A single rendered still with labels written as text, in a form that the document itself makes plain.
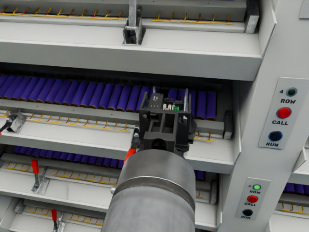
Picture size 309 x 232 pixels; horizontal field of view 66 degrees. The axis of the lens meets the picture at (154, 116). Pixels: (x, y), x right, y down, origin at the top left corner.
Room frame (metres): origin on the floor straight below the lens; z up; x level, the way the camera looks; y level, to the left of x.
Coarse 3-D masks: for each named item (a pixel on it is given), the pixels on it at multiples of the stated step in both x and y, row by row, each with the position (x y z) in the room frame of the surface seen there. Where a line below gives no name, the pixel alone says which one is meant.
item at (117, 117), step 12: (0, 108) 0.44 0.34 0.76; (12, 108) 0.43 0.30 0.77; (24, 108) 0.42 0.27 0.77; (36, 108) 0.42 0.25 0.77; (48, 108) 0.42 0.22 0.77; (60, 108) 0.42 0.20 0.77; (72, 108) 0.41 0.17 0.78; (84, 108) 0.41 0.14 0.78; (36, 120) 0.41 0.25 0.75; (48, 120) 0.40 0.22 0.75; (96, 120) 0.40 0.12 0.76; (108, 120) 0.39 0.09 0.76; (120, 120) 0.38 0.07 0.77; (132, 120) 0.38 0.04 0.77; (204, 120) 0.37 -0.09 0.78; (204, 132) 0.36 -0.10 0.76; (216, 132) 0.35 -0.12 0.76
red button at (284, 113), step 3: (285, 108) 0.29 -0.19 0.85; (279, 111) 0.29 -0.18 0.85; (282, 111) 0.28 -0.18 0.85; (285, 111) 0.28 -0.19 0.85; (288, 111) 0.28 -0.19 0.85; (279, 114) 0.29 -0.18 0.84; (282, 114) 0.28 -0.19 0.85; (285, 114) 0.28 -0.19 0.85; (288, 114) 0.28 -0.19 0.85; (282, 117) 0.28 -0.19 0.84; (285, 117) 0.28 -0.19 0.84
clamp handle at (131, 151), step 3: (135, 135) 0.34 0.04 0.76; (135, 138) 0.34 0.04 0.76; (135, 141) 0.33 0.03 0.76; (138, 141) 0.33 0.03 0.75; (132, 144) 0.32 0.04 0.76; (135, 144) 0.32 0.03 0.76; (132, 147) 0.32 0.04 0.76; (135, 147) 0.32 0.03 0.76; (129, 150) 0.31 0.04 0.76; (132, 150) 0.31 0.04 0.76; (135, 150) 0.31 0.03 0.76; (129, 153) 0.30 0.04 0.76; (132, 153) 0.30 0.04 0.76; (126, 156) 0.29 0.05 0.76; (129, 156) 0.29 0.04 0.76; (126, 159) 0.28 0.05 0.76
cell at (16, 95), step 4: (24, 80) 0.50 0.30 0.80; (28, 80) 0.51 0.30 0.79; (20, 84) 0.49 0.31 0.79; (24, 84) 0.49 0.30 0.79; (20, 88) 0.48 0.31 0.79; (24, 88) 0.49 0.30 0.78; (16, 92) 0.47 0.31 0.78; (20, 92) 0.47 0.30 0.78; (12, 96) 0.46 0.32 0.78; (16, 96) 0.46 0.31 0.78; (20, 96) 0.47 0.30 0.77
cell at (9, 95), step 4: (20, 76) 0.52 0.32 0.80; (16, 80) 0.51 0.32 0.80; (20, 80) 0.51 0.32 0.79; (12, 84) 0.49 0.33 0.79; (16, 84) 0.50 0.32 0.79; (12, 88) 0.48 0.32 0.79; (16, 88) 0.49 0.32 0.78; (8, 92) 0.47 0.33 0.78; (12, 92) 0.48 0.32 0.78; (4, 96) 0.46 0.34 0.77; (8, 96) 0.46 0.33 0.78
